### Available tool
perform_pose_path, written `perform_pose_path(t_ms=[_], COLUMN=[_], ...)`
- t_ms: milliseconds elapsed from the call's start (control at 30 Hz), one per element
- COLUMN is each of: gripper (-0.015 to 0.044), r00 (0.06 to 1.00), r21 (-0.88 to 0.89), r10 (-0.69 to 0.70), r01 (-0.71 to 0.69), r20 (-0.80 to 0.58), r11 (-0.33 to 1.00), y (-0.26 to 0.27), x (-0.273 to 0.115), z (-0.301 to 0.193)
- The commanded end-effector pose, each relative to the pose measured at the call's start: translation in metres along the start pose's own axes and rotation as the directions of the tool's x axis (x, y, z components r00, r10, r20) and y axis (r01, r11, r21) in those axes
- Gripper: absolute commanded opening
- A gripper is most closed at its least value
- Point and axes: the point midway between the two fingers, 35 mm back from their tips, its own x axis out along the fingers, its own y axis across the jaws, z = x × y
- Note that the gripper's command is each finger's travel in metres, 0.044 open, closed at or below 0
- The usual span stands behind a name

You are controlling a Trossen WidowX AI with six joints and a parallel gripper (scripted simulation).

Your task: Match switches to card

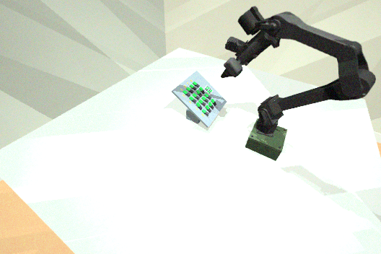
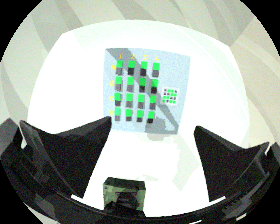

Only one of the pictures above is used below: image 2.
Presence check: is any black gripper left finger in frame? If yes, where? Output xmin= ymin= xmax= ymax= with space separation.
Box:
xmin=19 ymin=116 xmax=112 ymax=198

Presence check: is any light grey switch panel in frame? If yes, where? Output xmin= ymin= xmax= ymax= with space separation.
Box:
xmin=103 ymin=47 xmax=191 ymax=135

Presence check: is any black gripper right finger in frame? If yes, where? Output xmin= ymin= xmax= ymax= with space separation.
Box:
xmin=193 ymin=125 xmax=269 ymax=202

